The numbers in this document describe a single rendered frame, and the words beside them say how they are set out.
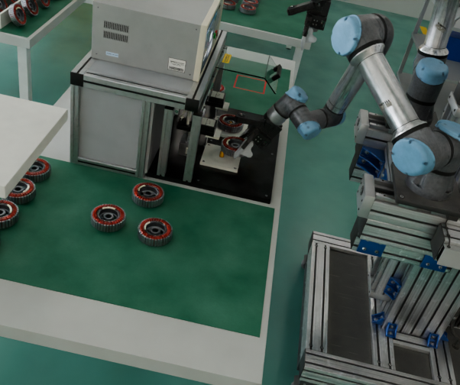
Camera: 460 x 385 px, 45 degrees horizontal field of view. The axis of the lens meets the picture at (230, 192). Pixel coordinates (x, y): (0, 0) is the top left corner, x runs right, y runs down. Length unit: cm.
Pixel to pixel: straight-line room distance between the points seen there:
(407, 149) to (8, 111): 110
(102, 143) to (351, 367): 129
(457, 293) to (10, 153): 177
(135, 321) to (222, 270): 34
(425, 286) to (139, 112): 131
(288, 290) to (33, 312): 154
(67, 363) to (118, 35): 130
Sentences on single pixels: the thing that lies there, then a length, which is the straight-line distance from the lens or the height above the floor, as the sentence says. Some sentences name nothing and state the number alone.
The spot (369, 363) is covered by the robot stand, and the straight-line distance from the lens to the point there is 244.
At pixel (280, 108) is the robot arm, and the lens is 208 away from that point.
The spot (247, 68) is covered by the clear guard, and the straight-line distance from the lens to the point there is 232.
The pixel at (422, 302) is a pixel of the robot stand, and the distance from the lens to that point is 246.
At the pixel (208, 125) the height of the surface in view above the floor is 92.
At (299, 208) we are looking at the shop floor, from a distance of 341.
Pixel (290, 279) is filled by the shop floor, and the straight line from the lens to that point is 293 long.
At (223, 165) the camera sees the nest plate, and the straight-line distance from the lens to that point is 219.
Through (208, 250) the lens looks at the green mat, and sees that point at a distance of 185.
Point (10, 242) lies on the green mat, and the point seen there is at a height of 75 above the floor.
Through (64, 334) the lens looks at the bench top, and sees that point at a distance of 159.
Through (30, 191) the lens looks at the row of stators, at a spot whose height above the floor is 79.
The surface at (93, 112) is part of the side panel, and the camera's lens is 204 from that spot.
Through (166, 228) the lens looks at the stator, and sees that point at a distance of 185.
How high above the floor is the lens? 199
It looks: 36 degrees down
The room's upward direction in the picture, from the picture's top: 13 degrees clockwise
